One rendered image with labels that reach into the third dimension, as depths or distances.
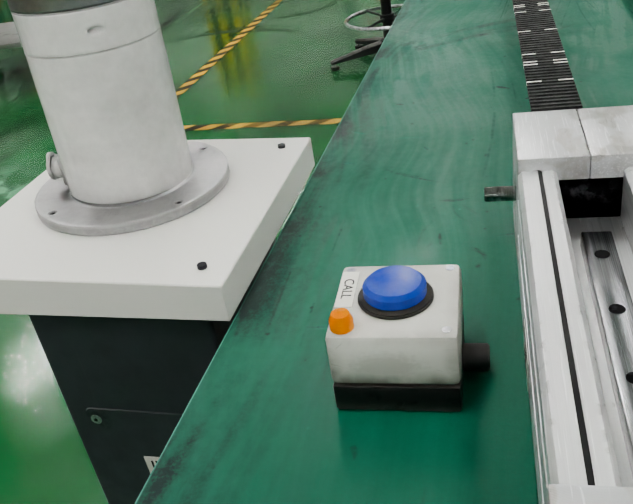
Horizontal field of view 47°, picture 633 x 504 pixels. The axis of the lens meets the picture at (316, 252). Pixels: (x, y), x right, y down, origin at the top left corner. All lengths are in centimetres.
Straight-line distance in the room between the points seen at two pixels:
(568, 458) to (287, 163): 48
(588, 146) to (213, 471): 34
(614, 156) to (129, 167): 40
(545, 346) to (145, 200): 42
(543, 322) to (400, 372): 10
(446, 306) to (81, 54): 37
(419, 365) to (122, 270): 27
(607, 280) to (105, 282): 37
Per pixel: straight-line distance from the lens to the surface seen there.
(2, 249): 71
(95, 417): 83
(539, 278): 44
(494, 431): 46
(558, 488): 27
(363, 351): 45
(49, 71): 67
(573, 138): 58
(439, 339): 44
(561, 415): 35
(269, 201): 67
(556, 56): 97
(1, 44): 451
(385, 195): 72
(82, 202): 72
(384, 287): 46
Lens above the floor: 111
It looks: 31 degrees down
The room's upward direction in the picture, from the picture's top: 10 degrees counter-clockwise
